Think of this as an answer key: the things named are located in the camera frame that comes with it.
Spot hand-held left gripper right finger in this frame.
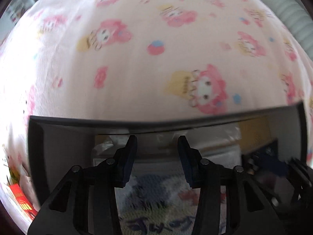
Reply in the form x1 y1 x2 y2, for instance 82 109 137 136
177 135 285 235

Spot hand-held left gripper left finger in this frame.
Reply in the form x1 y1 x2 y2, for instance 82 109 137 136
28 135 138 235

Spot black cardboard box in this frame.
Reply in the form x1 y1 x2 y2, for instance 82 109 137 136
27 101 310 235

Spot cartoon craft kit package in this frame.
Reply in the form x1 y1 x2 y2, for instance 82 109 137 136
92 135 244 235

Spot brown paper envelope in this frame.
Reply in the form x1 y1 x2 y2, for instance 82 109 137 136
239 119 268 148

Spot pink cartoon printed blanket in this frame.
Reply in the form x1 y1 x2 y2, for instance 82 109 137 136
0 0 313 227

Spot red snack packet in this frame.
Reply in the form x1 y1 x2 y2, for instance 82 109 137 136
8 183 38 222

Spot grey padded headboard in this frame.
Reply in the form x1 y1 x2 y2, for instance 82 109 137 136
241 0 313 61

